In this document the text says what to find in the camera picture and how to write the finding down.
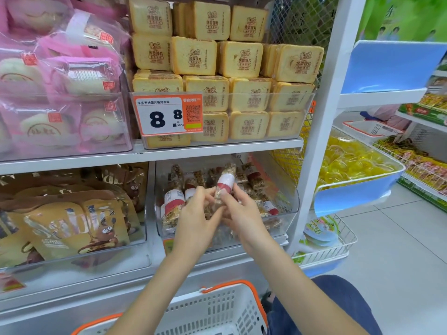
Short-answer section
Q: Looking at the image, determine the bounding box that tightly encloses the green poster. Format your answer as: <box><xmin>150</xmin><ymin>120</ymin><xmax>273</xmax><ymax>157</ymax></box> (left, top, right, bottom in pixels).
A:
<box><xmin>356</xmin><ymin>0</ymin><xmax>447</xmax><ymax>43</ymax></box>

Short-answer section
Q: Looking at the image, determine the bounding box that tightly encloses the clear bin with nut bars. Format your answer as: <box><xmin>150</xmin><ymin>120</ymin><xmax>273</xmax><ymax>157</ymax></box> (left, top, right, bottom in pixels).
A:
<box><xmin>155</xmin><ymin>151</ymin><xmax>301</xmax><ymax>253</ymax></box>

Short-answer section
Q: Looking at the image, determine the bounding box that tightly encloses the person's leg in jeans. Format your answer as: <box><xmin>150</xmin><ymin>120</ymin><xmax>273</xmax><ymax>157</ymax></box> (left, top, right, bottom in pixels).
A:
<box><xmin>261</xmin><ymin>274</ymin><xmax>383</xmax><ymax>335</ymax></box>

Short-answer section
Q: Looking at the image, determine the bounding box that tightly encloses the person's right forearm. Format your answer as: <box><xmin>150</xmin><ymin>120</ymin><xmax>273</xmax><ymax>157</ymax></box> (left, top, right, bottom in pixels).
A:
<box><xmin>244</xmin><ymin>241</ymin><xmax>369</xmax><ymax>335</ymax></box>

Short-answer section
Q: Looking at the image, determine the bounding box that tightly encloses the red label nut bar packet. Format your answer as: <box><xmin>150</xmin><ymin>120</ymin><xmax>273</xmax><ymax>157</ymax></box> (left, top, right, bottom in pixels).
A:
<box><xmin>211</xmin><ymin>163</ymin><xmax>238</xmax><ymax>215</ymax></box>

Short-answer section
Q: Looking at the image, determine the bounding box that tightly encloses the person's left hand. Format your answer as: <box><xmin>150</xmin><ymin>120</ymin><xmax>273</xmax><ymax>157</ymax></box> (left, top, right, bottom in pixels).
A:
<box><xmin>173</xmin><ymin>186</ymin><xmax>226</xmax><ymax>257</ymax></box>

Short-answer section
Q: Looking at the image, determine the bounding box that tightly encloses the white metal shelf unit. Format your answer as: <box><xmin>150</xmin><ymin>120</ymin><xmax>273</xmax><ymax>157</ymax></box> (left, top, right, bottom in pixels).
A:
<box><xmin>0</xmin><ymin>0</ymin><xmax>428</xmax><ymax>335</ymax></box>

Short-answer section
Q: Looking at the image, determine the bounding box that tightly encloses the background shelf with snack packets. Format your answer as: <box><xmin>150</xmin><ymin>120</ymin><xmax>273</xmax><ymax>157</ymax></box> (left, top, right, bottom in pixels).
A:
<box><xmin>374</xmin><ymin>52</ymin><xmax>447</xmax><ymax>213</ymax></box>

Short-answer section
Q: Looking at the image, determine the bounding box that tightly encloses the pile of jelly cups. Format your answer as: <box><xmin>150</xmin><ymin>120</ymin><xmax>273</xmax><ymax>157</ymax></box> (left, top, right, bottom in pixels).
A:
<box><xmin>295</xmin><ymin>216</ymin><xmax>341</xmax><ymax>257</ymax></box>

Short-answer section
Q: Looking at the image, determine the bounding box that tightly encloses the white shopping basket orange handle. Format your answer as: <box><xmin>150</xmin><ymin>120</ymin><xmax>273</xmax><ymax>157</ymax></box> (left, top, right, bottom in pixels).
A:
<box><xmin>71</xmin><ymin>280</ymin><xmax>269</xmax><ymax>335</ymax></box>

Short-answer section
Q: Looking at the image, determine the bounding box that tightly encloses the person's right hand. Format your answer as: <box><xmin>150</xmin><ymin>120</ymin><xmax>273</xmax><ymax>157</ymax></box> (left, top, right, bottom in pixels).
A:
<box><xmin>218</xmin><ymin>183</ymin><xmax>277</xmax><ymax>254</ymax></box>

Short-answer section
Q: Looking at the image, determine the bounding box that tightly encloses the stack of yellow toast packets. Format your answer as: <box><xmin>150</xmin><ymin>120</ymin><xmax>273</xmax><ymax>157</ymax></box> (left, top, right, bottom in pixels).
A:
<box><xmin>126</xmin><ymin>0</ymin><xmax>325</xmax><ymax>149</ymax></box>

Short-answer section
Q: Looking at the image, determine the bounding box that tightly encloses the person's left forearm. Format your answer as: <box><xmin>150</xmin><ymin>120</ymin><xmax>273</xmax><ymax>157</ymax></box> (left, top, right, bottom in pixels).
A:
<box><xmin>106</xmin><ymin>248</ymin><xmax>207</xmax><ymax>335</ymax></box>

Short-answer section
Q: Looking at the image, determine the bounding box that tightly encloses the white wire basket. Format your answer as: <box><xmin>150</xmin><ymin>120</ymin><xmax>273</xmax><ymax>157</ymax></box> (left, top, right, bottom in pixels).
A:
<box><xmin>292</xmin><ymin>213</ymin><xmax>358</xmax><ymax>278</ymax></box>

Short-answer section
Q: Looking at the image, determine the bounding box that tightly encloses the pile of yellow jelly packets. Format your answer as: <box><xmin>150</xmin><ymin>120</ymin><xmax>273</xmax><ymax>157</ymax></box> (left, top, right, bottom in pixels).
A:
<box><xmin>274</xmin><ymin>136</ymin><xmax>399</xmax><ymax>188</ymax></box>

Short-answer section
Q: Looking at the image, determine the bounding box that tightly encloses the pile of pink bun packets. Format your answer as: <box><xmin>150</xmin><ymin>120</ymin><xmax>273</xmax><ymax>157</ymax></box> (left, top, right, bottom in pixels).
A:
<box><xmin>0</xmin><ymin>0</ymin><xmax>132</xmax><ymax>154</ymax></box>

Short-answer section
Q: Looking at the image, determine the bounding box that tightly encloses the clear bin with brown bags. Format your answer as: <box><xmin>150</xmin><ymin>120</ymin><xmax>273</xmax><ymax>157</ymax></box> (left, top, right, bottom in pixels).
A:
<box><xmin>0</xmin><ymin>162</ymin><xmax>153</xmax><ymax>284</ymax></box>

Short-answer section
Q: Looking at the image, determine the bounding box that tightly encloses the empty blue shelf bin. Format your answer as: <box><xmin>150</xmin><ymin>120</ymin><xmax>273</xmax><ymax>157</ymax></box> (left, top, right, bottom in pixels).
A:
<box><xmin>341</xmin><ymin>40</ymin><xmax>447</xmax><ymax>95</ymax></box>

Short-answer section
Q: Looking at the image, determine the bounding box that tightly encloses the clear bin with toast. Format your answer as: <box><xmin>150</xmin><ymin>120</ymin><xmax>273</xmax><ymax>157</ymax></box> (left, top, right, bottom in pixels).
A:
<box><xmin>129</xmin><ymin>91</ymin><xmax>316</xmax><ymax>150</ymax></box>

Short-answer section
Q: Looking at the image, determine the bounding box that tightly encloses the clear bin with pink buns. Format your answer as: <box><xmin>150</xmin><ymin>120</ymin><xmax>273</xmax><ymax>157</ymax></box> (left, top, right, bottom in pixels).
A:
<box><xmin>0</xmin><ymin>71</ymin><xmax>134</xmax><ymax>162</ymax></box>

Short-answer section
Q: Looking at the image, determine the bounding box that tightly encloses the pile of nut bar packets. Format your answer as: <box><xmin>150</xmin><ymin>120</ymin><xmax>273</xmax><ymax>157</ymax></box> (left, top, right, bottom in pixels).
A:
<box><xmin>160</xmin><ymin>162</ymin><xmax>284</xmax><ymax>241</ymax></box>

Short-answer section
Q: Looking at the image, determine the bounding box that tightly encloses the orange and white price tag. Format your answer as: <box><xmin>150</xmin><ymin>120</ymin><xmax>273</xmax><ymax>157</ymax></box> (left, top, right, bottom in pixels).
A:
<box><xmin>132</xmin><ymin>94</ymin><xmax>204</xmax><ymax>137</ymax></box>

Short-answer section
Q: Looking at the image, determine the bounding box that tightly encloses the white basket with red rim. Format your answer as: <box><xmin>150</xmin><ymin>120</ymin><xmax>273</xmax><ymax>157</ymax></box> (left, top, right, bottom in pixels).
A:
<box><xmin>342</xmin><ymin>119</ymin><xmax>404</xmax><ymax>145</ymax></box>

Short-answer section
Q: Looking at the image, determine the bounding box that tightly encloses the white wire mesh panel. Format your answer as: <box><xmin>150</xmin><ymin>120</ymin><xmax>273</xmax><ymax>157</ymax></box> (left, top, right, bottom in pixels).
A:
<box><xmin>270</xmin><ymin>0</ymin><xmax>340</xmax><ymax>79</ymax></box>

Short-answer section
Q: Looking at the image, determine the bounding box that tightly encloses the blue bin with yellow packets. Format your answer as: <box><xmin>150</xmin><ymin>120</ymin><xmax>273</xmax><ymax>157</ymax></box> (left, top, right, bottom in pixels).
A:
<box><xmin>272</xmin><ymin>125</ymin><xmax>406</xmax><ymax>218</ymax></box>

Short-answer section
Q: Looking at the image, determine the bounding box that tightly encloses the pile of brown snack bags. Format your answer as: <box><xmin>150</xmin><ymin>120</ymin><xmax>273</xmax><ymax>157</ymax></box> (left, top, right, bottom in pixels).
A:
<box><xmin>0</xmin><ymin>163</ymin><xmax>149</xmax><ymax>269</ymax></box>

